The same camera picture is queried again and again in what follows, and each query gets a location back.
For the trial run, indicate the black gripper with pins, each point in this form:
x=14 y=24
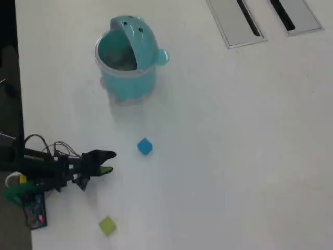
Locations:
x=71 y=166

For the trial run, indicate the blue lego block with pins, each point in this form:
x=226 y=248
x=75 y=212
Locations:
x=145 y=147

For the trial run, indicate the green lego block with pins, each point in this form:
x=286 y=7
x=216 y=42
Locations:
x=107 y=225

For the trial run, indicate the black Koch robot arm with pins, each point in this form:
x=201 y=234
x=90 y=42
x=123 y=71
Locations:
x=36 y=162

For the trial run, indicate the teal whale-shaped bin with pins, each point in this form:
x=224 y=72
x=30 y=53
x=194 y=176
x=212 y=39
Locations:
x=130 y=80

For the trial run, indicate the small yellow connector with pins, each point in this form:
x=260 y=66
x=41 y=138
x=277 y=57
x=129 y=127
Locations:
x=23 y=179

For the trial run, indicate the blue controller circuit board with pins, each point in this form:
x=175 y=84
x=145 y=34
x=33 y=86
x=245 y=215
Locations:
x=36 y=212

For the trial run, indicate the green table clamp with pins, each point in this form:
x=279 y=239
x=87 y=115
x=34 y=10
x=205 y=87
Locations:
x=18 y=192

